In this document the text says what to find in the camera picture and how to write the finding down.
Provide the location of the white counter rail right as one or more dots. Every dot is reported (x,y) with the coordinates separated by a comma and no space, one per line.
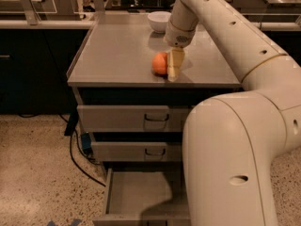
(278,26)

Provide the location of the metal post left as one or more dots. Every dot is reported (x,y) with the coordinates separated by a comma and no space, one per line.
(31,15)

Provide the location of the blue power box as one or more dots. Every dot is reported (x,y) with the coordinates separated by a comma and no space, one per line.
(86,143)

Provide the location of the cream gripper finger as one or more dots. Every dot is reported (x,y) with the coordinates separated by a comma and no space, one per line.
(175,59)

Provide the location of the top steel drawer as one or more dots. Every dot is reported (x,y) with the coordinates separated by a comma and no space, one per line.
(132,118)

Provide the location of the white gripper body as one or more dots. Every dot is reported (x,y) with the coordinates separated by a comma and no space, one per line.
(177,37)

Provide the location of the orange fruit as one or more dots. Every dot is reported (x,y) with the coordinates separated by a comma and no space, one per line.
(159,63)

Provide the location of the white bowl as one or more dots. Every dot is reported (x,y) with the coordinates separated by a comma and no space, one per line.
(158,20)

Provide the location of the bottom steel drawer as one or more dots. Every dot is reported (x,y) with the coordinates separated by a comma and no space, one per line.
(144,197)

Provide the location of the steel drawer cabinet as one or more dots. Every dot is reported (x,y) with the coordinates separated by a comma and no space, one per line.
(114,68)

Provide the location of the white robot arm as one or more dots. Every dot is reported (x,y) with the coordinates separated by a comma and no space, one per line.
(229,141)

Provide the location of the steel drawer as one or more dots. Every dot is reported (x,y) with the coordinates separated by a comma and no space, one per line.
(144,197)
(132,118)
(137,151)

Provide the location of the middle steel drawer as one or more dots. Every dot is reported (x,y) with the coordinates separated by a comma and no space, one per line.
(137,151)

